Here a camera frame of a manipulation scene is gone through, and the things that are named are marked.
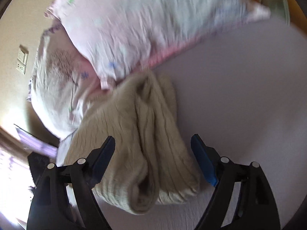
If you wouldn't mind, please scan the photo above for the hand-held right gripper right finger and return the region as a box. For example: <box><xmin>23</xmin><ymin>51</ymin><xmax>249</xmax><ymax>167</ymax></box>
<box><xmin>191</xmin><ymin>134</ymin><xmax>281</xmax><ymax>230</ymax></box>

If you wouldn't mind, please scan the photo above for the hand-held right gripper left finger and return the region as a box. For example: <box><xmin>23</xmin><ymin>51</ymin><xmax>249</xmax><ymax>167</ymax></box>
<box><xmin>26</xmin><ymin>136</ymin><xmax>116</xmax><ymax>230</ymax></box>

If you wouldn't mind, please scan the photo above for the beige knitted sweater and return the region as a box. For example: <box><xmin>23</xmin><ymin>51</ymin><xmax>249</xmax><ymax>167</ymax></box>
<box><xmin>63</xmin><ymin>71</ymin><xmax>201</xmax><ymax>215</ymax></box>

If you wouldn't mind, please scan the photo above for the lavender bed sheet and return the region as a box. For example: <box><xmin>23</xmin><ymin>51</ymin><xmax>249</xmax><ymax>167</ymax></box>
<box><xmin>58</xmin><ymin>17</ymin><xmax>307</xmax><ymax>230</ymax></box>

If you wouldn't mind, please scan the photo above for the white floral pillow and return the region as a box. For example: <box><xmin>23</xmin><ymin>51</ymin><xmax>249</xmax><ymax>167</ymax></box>
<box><xmin>26</xmin><ymin>24</ymin><xmax>113</xmax><ymax>139</ymax></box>

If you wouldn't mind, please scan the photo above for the pink floral pillow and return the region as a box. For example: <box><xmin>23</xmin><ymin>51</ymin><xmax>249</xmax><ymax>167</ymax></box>
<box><xmin>44</xmin><ymin>0</ymin><xmax>271</xmax><ymax>90</ymax></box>

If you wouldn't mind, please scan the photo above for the white wall switch panel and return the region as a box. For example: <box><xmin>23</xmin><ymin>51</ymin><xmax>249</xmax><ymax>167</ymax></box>
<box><xmin>16</xmin><ymin>44</ymin><xmax>29</xmax><ymax>75</ymax></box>

